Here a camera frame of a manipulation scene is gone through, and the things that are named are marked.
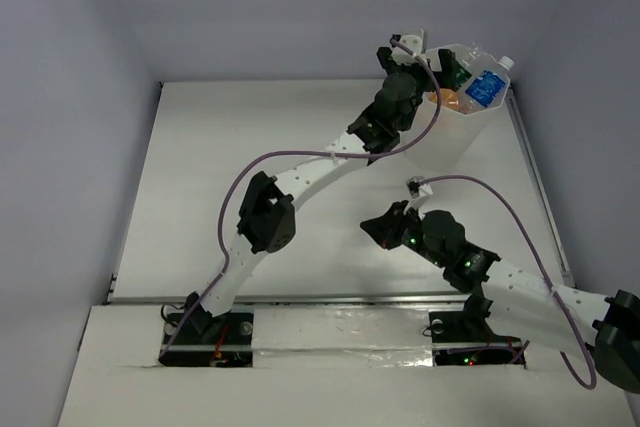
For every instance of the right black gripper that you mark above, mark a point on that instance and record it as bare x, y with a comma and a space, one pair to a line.
384, 229

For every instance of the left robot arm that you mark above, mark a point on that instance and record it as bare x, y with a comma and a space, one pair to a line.
267, 213

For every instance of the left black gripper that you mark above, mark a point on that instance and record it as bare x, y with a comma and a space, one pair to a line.
417, 63

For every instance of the orange plastic bottle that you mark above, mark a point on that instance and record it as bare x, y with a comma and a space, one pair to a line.
451, 100

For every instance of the green label plastic bottle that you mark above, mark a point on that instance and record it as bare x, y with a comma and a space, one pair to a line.
460, 75

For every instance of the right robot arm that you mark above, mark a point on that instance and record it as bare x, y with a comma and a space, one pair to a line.
515, 303

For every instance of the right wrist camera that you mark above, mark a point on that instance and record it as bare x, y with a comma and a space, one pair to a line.
418, 187

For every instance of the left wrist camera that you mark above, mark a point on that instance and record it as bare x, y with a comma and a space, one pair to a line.
408, 44

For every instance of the clear plastic bottle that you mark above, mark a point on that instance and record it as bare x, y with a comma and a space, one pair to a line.
471, 55

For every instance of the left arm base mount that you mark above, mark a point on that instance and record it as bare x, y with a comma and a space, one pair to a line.
229, 345

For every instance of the white translucent bin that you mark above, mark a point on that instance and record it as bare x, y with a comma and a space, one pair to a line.
452, 134

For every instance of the metal rail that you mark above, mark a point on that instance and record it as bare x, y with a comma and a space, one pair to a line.
271, 300

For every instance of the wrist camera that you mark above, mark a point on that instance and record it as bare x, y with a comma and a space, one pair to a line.
418, 187
408, 44

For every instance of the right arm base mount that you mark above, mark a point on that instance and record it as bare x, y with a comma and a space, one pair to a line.
462, 338

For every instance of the blue label plastic bottle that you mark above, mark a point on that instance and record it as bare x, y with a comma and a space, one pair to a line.
488, 84

